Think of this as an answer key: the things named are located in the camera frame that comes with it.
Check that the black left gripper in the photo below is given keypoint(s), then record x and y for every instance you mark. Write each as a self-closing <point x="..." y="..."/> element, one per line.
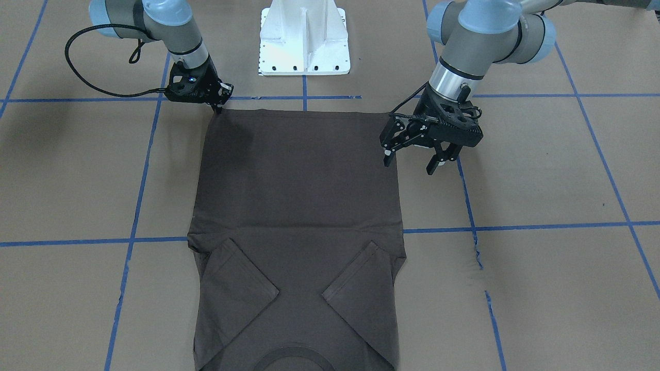
<point x="424" y="110"/>

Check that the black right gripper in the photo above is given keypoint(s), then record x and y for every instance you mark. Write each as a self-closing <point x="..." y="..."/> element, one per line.
<point x="210" y="75"/>

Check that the dark brown t-shirt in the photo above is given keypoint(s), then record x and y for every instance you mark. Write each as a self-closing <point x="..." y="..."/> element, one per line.
<point x="297" y="235"/>

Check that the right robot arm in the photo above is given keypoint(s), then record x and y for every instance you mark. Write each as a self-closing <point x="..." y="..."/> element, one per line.
<point x="149" y="21"/>

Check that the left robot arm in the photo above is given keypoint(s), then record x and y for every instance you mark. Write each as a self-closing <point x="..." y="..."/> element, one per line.
<point x="475" y="35"/>

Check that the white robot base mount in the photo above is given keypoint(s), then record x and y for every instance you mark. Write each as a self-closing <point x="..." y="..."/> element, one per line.
<point x="303" y="38"/>

